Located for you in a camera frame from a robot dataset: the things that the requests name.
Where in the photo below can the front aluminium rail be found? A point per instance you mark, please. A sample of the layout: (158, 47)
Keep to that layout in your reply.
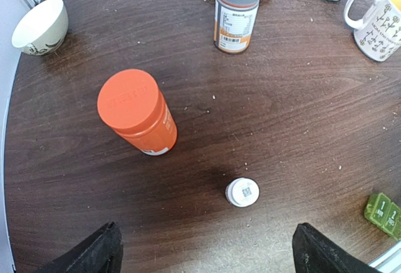
(389, 262)

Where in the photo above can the orange pill bottle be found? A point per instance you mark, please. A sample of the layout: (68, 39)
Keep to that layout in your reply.
(133, 106)

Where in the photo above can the green pill organizer box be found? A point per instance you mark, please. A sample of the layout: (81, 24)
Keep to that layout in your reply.
(384, 213)

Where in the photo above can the grey-capped orange label bottle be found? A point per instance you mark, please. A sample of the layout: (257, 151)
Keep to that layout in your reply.
(233, 24)

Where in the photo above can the small white bottle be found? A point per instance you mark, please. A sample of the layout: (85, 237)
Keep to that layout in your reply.
(242, 192)

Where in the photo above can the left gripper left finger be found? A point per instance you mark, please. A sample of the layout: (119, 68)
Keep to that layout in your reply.
(102, 251)

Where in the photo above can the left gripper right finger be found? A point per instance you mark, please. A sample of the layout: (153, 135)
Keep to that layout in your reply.
(314, 252)

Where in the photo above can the patterned mug orange inside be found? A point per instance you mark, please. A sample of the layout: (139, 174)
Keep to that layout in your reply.
(377, 33)

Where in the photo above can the small white bowl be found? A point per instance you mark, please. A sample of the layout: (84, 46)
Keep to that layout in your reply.
(43, 29)

